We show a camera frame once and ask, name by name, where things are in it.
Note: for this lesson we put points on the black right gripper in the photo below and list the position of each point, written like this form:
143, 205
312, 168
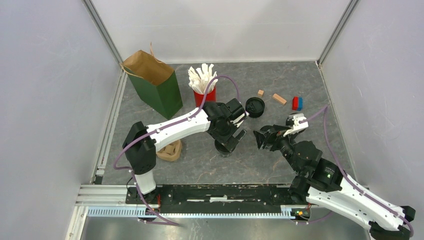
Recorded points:
277, 135

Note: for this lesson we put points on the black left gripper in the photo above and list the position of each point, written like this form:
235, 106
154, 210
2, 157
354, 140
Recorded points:
228, 141

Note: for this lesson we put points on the black coffee cup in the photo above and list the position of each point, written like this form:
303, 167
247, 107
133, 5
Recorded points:
222, 150
296, 117

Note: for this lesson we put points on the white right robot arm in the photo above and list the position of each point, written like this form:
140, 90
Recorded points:
321, 182

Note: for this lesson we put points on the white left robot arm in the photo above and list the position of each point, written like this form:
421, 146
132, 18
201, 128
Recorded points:
144, 141

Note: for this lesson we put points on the black coffee lid stack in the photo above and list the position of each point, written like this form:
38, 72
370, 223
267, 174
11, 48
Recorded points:
255, 107

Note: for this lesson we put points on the red cup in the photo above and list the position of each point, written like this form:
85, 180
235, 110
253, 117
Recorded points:
210, 97

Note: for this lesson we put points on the long wooden block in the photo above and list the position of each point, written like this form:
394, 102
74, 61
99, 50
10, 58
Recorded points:
279, 99

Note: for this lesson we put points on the red and blue block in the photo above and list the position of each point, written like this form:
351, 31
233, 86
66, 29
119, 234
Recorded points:
297, 103

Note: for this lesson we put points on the white wrapped stirrer bundle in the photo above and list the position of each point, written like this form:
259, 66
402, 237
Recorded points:
200, 79

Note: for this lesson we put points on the brown cardboard cup carrier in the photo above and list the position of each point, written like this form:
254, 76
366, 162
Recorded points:
171, 152

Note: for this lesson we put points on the green paper bag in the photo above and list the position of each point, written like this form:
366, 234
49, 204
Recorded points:
154, 81

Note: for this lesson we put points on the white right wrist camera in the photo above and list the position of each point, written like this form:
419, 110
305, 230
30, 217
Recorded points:
296, 127

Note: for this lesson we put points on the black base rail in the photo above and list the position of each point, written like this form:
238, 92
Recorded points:
222, 200

